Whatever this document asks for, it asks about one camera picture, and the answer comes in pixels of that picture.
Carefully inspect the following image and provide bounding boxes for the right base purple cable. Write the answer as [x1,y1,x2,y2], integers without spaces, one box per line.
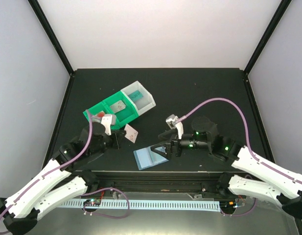
[220,195,259,218]

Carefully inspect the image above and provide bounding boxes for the white translucent bin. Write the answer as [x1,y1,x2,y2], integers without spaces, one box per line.
[121,81,156,116]

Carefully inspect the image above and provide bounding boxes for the card with red circles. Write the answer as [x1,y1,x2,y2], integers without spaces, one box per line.
[95,111,105,118]

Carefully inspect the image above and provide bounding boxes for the teal card in white bin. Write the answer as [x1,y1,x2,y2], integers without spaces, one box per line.
[128,90,143,102]

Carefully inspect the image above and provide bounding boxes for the right controller board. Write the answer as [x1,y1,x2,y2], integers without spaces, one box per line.
[219,201,240,208]

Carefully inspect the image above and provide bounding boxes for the white card red marks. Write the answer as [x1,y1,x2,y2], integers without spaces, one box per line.
[110,100,126,114]

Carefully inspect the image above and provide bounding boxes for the white slotted cable duct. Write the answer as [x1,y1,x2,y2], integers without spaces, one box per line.
[58,199,221,212]

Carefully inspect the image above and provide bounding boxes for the white card red pattern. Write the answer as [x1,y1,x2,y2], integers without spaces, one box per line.
[124,124,138,143]

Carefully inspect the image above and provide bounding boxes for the left controller board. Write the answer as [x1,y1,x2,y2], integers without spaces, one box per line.
[83,199,101,207]

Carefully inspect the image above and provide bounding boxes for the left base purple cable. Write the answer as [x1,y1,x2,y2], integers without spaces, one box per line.
[79,187,131,218]

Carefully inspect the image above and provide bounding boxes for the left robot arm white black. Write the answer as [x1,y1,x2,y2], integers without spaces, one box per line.
[0,122,126,235]

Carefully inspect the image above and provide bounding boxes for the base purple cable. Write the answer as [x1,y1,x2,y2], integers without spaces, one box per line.
[79,187,131,218]
[220,195,259,218]

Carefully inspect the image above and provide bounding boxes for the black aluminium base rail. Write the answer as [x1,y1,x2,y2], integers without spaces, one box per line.
[88,171,224,194]

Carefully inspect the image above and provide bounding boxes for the frame post black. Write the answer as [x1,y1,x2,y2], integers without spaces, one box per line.
[27,0,74,77]
[244,0,292,75]

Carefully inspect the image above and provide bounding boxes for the green bin left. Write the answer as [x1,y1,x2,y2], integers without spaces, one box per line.
[87,101,120,130]

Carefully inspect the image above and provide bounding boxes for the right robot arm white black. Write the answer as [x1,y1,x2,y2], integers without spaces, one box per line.
[150,115,302,220]

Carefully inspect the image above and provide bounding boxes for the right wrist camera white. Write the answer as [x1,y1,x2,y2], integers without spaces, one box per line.
[165,114,184,140]

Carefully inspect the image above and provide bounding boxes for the left frame post black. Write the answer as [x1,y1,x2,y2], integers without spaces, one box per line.
[27,0,74,77]

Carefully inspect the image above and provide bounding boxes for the green bin middle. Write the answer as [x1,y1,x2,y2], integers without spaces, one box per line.
[103,91,138,130]

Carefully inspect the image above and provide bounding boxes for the green bin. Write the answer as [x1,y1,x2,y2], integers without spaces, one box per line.
[87,101,120,130]
[103,91,138,130]

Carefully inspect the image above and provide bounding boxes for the controller board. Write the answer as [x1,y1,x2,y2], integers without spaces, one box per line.
[219,201,240,208]
[83,199,101,207]

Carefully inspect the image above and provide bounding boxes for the right frame post black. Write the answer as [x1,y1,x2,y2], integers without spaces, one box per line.
[244,0,292,75]

